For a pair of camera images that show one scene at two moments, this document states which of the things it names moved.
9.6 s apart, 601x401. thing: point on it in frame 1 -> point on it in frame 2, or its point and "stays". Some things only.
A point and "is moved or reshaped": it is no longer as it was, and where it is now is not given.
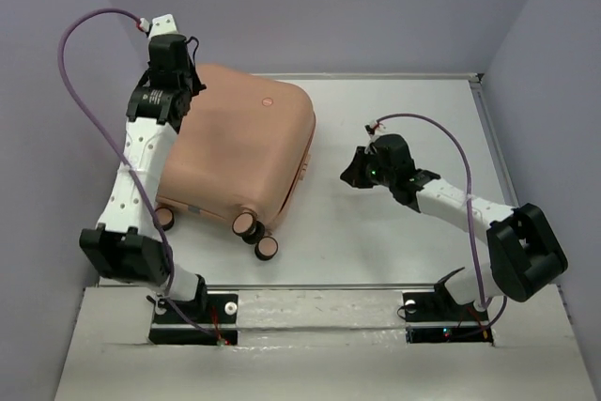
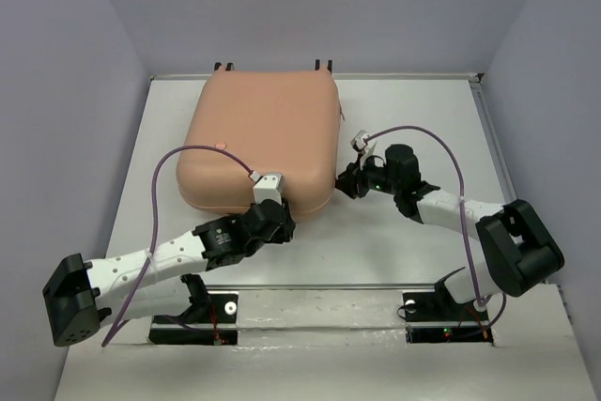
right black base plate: [441, 306] stays
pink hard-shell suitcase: [246, 144] is moved or reshaped
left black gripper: [196, 84] -> [285, 229]
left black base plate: [204, 309] stays
